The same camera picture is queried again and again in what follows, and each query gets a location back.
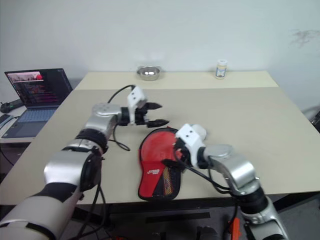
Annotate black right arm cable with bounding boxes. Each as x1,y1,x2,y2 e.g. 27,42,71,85
172,147,239,199

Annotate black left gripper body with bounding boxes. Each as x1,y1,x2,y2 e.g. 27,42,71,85
134,99,151,126

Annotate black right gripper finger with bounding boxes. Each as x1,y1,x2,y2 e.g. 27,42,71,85
161,159,187,174

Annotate small white jar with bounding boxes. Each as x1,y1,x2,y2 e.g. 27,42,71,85
214,58,228,80

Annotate red table tennis paddle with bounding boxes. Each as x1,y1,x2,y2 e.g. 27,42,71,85
142,130,181,164

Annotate stainless steel bowl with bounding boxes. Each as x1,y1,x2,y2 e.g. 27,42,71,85
135,65,162,82

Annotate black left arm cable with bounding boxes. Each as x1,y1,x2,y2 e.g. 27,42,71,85
107,84,132,152

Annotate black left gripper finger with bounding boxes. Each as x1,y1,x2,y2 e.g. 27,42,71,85
146,119,170,129
145,101,164,111

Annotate black table frame bar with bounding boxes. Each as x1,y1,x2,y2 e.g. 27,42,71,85
144,211,212,224

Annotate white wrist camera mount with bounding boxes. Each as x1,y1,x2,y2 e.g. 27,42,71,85
126,85,148,125
174,123,209,168

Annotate black handheld controller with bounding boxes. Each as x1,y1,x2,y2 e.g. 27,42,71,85
0,98,26,114

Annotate orange plastic part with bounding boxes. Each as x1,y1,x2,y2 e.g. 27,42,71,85
229,216,242,240

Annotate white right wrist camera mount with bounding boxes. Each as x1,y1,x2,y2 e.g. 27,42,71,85
174,123,209,168

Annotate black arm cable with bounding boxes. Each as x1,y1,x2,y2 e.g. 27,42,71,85
172,147,239,199
107,84,132,152

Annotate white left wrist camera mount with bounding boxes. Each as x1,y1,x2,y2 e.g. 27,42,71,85
126,85,148,125

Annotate open grey laptop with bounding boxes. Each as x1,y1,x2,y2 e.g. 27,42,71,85
4,67,74,139

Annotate dark smartphone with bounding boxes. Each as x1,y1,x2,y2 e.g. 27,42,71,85
0,113,20,126

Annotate black and red paddle case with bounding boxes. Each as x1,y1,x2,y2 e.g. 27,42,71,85
137,126,184,202

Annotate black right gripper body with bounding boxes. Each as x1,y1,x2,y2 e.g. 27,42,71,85
171,138,194,169

